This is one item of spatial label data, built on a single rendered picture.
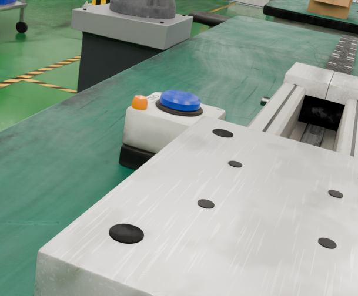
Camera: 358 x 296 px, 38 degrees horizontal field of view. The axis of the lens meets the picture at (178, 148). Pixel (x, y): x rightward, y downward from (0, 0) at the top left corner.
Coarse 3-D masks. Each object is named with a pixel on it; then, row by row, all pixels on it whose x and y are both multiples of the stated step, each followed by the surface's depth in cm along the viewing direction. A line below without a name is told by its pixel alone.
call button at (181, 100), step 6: (168, 90) 51; (174, 90) 52; (162, 96) 50; (168, 96) 49; (174, 96) 50; (180, 96) 50; (186, 96) 50; (192, 96) 51; (162, 102) 50; (168, 102) 49; (174, 102) 49; (180, 102) 49; (186, 102) 49; (192, 102) 49; (198, 102) 50; (174, 108) 49; (180, 108) 49; (186, 108) 49; (192, 108) 49; (198, 108) 50
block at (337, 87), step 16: (304, 64) 66; (288, 80) 58; (304, 80) 58; (320, 80) 58; (336, 80) 60; (352, 80) 61; (320, 96) 58; (336, 96) 57; (352, 96) 57; (304, 112) 60; (320, 112) 60; (336, 112) 59; (336, 128) 59
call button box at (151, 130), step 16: (128, 112) 48; (144, 112) 48; (160, 112) 49; (176, 112) 49; (192, 112) 49; (208, 112) 51; (224, 112) 53; (128, 128) 49; (144, 128) 48; (160, 128) 48; (176, 128) 47; (128, 144) 50; (144, 144) 49; (160, 144) 48; (128, 160) 50; (144, 160) 49
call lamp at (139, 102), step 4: (136, 96) 48; (140, 96) 48; (144, 96) 49; (132, 100) 48; (136, 100) 48; (140, 100) 48; (144, 100) 48; (132, 104) 48; (136, 104) 48; (140, 104) 48; (144, 104) 48; (136, 108) 48; (140, 108) 48; (144, 108) 48
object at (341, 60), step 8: (344, 40) 147; (352, 40) 151; (336, 48) 129; (344, 48) 132; (352, 48) 134; (336, 56) 116; (344, 56) 118; (352, 56) 120; (328, 64) 105; (336, 64) 107; (344, 64) 109; (352, 64) 110; (344, 72) 100
